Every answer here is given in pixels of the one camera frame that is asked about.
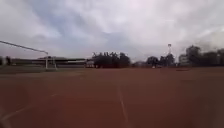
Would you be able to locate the clump of dark trees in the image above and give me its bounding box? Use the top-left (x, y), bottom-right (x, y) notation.
top-left (91, 51), bottom-right (132, 69)

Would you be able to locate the red running track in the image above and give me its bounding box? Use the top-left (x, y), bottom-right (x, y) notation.
top-left (0, 66), bottom-right (224, 128)

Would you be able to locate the long low grandstand building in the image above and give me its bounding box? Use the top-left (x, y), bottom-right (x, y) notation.
top-left (9, 56), bottom-right (96, 69)

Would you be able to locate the floodlight mast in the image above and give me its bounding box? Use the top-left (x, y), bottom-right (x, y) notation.
top-left (167, 43), bottom-right (173, 56)

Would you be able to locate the pale building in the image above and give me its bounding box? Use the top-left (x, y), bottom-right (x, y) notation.
top-left (178, 54), bottom-right (191, 67)

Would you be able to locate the row of dark trees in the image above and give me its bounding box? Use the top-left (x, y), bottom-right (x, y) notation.
top-left (145, 44), bottom-right (224, 68)

